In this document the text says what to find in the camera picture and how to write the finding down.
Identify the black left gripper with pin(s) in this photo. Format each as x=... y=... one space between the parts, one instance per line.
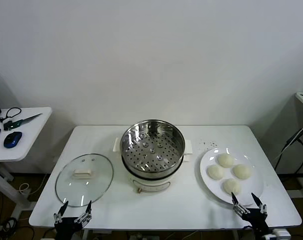
x=66 y=225

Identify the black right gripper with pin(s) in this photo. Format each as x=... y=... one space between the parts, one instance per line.
x=257 y=221

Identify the white steamed baozi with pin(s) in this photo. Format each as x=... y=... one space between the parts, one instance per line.
x=232 y=187
x=216 y=172
x=242 y=171
x=225 y=160

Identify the round glass pot lid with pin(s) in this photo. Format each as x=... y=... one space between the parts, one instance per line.
x=82 y=174

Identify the large white plate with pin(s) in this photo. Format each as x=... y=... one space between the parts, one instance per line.
x=254 y=186

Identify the scattered dark crumbs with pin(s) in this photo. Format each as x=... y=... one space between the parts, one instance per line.
x=212 y=143

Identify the white electric cooker pot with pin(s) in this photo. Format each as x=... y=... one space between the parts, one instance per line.
x=151 y=183

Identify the white side table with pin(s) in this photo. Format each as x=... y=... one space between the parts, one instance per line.
x=34 y=135

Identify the blue computer mouse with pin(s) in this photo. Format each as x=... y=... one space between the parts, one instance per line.
x=12 y=139

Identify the green and black tool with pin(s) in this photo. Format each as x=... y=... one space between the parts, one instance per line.
x=16 y=123

